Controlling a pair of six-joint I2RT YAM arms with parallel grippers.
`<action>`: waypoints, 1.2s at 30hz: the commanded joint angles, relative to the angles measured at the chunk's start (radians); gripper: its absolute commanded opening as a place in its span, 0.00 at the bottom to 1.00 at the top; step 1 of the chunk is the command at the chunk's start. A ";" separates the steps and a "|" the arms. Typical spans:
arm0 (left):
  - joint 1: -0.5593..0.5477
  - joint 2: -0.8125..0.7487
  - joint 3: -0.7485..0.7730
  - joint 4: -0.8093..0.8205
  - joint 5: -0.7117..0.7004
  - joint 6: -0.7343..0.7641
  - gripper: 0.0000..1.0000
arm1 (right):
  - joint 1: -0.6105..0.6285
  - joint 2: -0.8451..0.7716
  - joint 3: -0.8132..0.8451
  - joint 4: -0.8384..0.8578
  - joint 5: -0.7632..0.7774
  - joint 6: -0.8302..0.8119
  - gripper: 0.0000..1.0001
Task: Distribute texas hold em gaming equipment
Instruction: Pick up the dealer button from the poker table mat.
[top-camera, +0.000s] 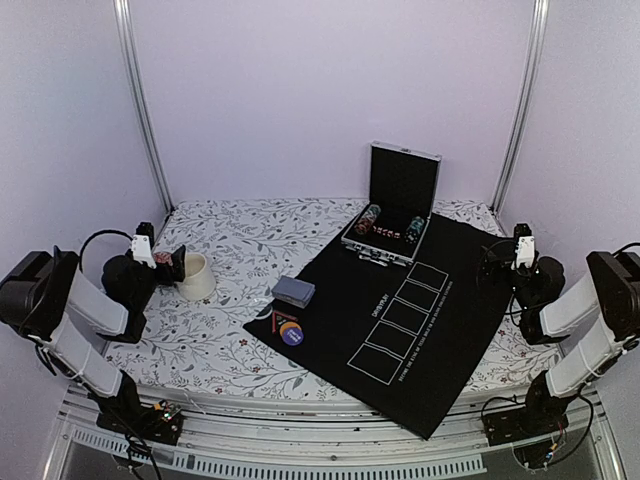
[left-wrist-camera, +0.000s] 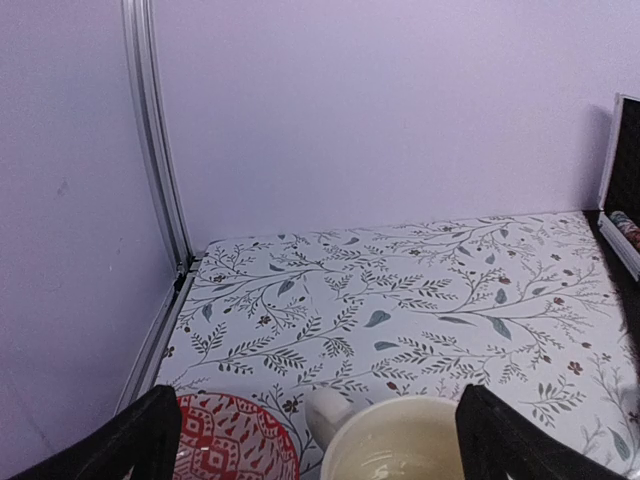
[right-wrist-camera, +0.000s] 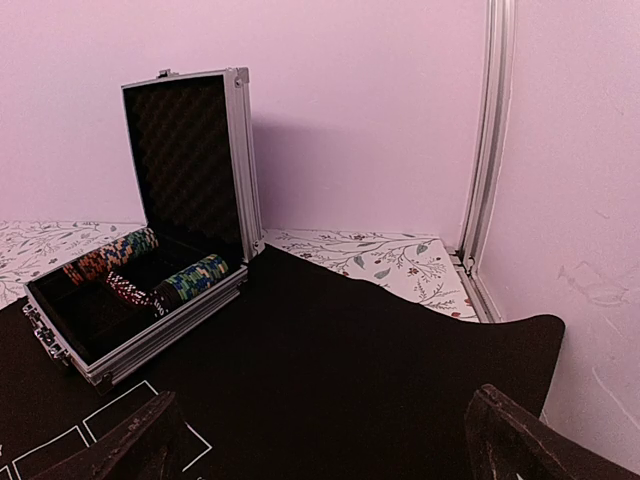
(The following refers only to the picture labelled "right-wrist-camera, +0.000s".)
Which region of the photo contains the red dice row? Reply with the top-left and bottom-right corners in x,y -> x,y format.
105,271 -> 150,306

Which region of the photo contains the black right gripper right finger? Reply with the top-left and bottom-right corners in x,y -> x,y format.
464,384 -> 639,479

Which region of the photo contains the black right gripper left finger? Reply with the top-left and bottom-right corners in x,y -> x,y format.
35,391 -> 182,479

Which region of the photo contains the black poker table mat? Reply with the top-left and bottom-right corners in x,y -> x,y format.
1,247 -> 565,479

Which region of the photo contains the orange and blue chip row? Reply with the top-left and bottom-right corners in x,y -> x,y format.
62,227 -> 159,285

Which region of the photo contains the green blue black chip row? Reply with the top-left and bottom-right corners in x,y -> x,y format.
149,254 -> 230,318

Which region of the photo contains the aluminium poker chip case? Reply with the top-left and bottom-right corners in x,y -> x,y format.
23,67 -> 264,393

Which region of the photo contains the right aluminium frame post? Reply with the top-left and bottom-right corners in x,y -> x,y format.
454,0 -> 517,323

